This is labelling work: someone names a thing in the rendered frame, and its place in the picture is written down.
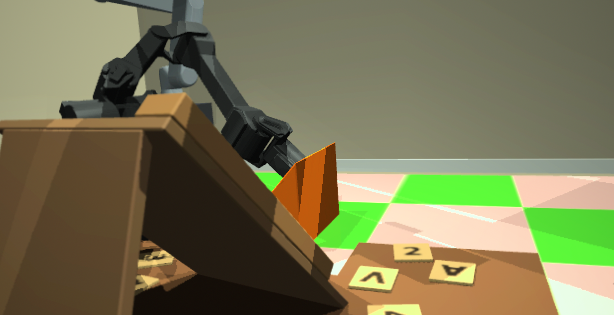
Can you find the yellow letter tile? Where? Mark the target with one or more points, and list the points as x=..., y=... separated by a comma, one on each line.
x=402, y=309
x=453, y=272
x=374, y=279
x=412, y=252

